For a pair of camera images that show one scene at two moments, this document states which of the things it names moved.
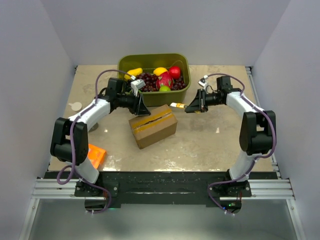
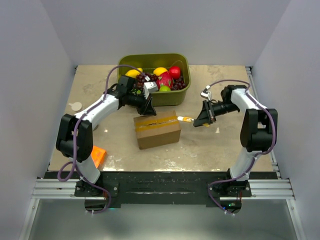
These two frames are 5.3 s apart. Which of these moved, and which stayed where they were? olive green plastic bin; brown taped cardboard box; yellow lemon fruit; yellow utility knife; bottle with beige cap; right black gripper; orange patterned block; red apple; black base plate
Moved: brown taped cardboard box; right black gripper; yellow utility knife
Stayed: orange patterned block; yellow lemon fruit; bottle with beige cap; red apple; olive green plastic bin; black base plate
